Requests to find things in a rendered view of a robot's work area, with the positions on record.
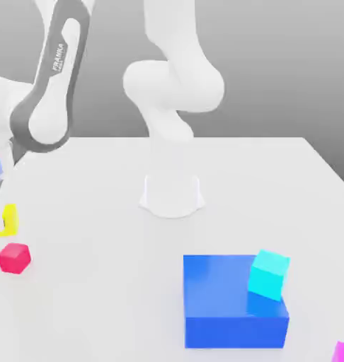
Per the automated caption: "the large blue box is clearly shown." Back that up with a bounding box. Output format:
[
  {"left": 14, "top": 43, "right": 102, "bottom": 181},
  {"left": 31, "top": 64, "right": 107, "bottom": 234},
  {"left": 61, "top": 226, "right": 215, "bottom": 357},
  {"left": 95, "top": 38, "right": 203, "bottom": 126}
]
[{"left": 183, "top": 254, "right": 290, "bottom": 349}]

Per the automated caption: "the small cyan cube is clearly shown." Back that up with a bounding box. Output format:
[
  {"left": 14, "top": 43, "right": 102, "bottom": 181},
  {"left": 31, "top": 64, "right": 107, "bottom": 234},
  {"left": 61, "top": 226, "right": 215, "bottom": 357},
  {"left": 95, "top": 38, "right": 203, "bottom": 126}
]
[{"left": 247, "top": 248, "right": 292, "bottom": 303}]

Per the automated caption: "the small red cube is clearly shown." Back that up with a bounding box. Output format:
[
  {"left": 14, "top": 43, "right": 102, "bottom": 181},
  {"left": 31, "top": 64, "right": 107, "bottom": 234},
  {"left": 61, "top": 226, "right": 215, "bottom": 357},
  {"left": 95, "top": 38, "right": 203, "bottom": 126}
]
[{"left": 0, "top": 242, "right": 32, "bottom": 275}]

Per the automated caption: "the small yellow cube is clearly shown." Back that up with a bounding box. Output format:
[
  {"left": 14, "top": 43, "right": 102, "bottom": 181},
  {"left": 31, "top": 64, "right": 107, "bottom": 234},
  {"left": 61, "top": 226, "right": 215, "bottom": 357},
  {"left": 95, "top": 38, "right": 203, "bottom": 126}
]
[{"left": 0, "top": 204, "right": 19, "bottom": 238}]

